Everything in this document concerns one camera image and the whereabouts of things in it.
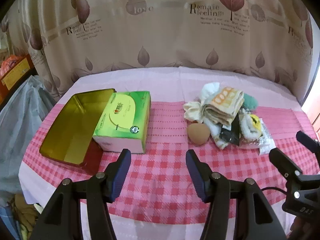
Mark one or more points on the clear packet of toothpicks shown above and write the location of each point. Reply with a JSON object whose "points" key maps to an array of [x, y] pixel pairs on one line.
{"points": [[266, 142]]}

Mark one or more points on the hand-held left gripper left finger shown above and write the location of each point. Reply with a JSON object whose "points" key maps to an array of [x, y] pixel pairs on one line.
{"points": [[120, 177]]}

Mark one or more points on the white sock with yellow print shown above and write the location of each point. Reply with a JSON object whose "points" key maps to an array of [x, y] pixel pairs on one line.
{"points": [[250, 127]]}

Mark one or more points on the pink checked tablecloth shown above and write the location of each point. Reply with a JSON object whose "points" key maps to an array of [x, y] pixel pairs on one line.
{"points": [[162, 170]]}

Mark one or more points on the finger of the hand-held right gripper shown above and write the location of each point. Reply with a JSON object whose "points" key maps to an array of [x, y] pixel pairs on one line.
{"points": [[308, 141], [283, 161]]}

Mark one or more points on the pale blue plastic bag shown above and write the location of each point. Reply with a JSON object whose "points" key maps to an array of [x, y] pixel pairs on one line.
{"points": [[20, 120]]}

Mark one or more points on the white fluffy sock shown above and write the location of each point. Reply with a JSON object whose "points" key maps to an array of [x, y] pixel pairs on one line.
{"points": [[208, 92]]}

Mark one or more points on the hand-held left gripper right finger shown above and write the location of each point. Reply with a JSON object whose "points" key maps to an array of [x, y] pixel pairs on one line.
{"points": [[196, 177]]}

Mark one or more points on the black packet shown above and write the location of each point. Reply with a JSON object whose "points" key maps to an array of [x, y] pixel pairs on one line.
{"points": [[230, 132]]}

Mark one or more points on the yellow cloth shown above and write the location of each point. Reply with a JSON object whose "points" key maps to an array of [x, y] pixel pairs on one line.
{"points": [[25, 212]]}

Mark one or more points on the beige leaf print curtain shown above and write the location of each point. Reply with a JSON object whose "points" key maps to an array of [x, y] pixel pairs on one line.
{"points": [[160, 42]]}

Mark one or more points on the green tissue box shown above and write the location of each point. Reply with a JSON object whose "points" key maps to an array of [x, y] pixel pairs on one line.
{"points": [[122, 122]]}

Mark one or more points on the beige makeup sponge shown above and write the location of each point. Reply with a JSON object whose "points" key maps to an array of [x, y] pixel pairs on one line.
{"points": [[198, 133]]}

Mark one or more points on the orange patterned towel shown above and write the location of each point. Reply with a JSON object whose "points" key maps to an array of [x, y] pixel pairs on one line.
{"points": [[225, 105]]}

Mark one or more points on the gold metal tin box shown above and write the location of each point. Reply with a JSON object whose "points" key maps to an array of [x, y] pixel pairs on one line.
{"points": [[67, 125]]}

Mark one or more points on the cream cloth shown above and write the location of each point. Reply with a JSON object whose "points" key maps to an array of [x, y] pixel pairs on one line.
{"points": [[192, 111]]}

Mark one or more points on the reddish wooden door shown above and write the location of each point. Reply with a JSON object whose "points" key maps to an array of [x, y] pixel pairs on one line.
{"points": [[315, 115]]}

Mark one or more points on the green fluffy scrunchie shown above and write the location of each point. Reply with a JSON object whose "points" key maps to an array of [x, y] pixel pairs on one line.
{"points": [[251, 102]]}

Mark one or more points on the orange yellow cardboard box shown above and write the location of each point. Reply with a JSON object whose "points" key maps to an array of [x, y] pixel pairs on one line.
{"points": [[15, 76]]}

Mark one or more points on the red plastic bag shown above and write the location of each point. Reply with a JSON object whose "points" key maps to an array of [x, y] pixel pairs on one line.
{"points": [[10, 63]]}

